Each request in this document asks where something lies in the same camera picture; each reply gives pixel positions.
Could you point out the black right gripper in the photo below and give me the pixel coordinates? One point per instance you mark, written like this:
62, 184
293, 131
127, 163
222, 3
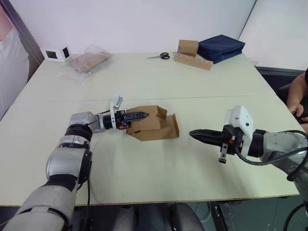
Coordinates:
229, 142

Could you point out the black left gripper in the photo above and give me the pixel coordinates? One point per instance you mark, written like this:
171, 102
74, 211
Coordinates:
119, 121

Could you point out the small cardboard box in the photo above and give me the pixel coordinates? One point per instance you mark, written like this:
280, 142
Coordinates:
154, 127
188, 47

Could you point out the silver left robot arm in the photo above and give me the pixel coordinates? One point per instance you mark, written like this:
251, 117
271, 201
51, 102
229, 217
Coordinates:
60, 163

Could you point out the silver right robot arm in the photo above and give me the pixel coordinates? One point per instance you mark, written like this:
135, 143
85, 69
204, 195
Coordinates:
276, 144

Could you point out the bare forearm of bystander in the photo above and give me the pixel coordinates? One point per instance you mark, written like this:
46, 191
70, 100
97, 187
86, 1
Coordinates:
297, 89

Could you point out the clear plastic bag of cardboard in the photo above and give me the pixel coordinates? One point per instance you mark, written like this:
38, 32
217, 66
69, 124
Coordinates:
87, 61

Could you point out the flat cardboard strip with holes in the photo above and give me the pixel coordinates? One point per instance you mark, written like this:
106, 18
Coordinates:
192, 61

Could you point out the small closed cardboard box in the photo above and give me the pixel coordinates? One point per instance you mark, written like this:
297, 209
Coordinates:
188, 47

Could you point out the bare hand of bystander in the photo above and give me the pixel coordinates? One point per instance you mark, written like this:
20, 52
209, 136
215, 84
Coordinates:
299, 111

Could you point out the dark rounded shape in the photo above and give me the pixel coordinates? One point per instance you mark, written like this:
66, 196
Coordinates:
184, 217

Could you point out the dark chair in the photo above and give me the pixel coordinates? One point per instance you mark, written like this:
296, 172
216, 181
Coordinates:
272, 77

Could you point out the folded navy blue fabric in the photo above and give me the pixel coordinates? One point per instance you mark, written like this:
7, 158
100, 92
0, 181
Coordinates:
220, 49

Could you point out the white cube with black squares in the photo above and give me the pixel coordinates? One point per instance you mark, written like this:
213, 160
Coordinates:
54, 54

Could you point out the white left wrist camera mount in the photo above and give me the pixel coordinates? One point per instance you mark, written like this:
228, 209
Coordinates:
117, 101

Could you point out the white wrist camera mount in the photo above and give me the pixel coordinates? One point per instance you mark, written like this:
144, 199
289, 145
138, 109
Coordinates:
117, 101
240, 118

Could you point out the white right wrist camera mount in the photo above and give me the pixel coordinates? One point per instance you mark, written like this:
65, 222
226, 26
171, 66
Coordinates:
240, 118

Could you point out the black metal frame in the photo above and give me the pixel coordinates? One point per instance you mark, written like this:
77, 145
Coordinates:
221, 217

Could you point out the dark grey door frame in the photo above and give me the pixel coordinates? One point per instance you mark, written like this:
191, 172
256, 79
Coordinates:
26, 41

